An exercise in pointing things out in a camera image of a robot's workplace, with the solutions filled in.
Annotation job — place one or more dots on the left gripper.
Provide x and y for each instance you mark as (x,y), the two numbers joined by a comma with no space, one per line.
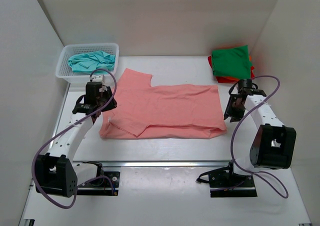
(108,91)

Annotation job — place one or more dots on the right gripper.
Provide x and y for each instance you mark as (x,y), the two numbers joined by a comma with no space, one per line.
(230,113)

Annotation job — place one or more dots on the pink t shirt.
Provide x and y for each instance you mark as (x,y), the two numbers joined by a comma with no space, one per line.
(144,111)

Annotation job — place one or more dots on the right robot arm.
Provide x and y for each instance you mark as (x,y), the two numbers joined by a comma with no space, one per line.
(273,145)

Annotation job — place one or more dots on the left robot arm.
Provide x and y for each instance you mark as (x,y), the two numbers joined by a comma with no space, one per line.
(54,172)

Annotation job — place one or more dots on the green folded t shirt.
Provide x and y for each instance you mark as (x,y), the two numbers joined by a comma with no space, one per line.
(231,62)

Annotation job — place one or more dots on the teal t shirt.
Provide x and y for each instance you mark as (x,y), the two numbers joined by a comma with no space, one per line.
(90,61)

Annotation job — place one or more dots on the white plastic basket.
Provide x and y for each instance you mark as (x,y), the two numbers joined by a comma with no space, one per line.
(64,71)

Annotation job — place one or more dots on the aluminium table rail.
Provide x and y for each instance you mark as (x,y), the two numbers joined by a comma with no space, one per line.
(163,164)

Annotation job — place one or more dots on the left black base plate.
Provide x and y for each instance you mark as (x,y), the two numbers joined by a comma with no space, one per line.
(102,187)

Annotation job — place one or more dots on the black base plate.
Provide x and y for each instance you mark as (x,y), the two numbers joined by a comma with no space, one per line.
(102,187)
(225,183)

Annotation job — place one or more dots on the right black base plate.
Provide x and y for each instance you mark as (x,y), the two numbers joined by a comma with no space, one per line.
(225,183)

